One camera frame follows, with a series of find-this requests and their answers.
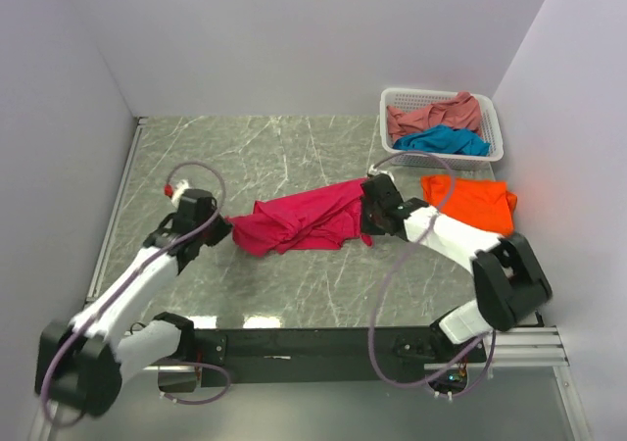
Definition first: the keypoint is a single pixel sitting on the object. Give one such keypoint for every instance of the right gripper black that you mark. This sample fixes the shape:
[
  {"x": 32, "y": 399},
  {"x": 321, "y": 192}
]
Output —
[{"x": 368, "y": 228}]

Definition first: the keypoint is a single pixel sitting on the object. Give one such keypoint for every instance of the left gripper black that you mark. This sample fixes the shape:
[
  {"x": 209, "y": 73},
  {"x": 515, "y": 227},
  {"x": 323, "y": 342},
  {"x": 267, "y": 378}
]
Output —
[{"x": 223, "y": 228}]

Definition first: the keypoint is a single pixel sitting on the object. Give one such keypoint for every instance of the magenta pink t-shirt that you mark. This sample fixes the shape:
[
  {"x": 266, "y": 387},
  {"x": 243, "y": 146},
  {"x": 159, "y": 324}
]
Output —
[{"x": 319, "y": 219}]

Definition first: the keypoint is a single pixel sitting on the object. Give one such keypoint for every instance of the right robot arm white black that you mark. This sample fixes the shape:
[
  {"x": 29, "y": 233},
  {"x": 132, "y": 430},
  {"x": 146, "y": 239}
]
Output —
[{"x": 509, "y": 282}]

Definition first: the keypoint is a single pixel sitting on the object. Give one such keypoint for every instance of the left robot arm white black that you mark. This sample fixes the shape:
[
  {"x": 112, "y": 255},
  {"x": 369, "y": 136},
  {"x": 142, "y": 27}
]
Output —
[{"x": 84, "y": 363}]

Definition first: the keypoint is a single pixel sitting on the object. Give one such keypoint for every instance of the blue t-shirt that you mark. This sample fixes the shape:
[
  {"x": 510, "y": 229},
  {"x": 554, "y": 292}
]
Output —
[{"x": 442, "y": 139}]

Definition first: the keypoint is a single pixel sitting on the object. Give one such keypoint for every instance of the folded orange t-shirt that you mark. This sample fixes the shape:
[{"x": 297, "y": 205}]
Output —
[{"x": 484, "y": 204}]

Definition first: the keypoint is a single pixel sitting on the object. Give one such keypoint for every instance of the white plastic laundry basket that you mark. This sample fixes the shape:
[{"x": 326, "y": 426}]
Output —
[{"x": 411, "y": 99}]

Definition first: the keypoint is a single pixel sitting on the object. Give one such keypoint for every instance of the salmon pink t-shirt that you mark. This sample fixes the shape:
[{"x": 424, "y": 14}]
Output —
[{"x": 461, "y": 112}]

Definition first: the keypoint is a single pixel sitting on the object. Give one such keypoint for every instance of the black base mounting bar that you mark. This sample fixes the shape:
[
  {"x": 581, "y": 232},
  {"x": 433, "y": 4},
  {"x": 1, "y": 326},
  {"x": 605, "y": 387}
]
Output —
[{"x": 398, "y": 355}]

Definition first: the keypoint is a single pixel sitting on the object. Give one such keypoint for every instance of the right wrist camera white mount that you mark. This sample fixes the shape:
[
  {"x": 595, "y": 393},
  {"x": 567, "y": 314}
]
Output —
[{"x": 374, "y": 170}]

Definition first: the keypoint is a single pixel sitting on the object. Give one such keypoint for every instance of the aluminium frame rail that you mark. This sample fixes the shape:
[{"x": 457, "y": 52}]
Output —
[{"x": 528, "y": 394}]

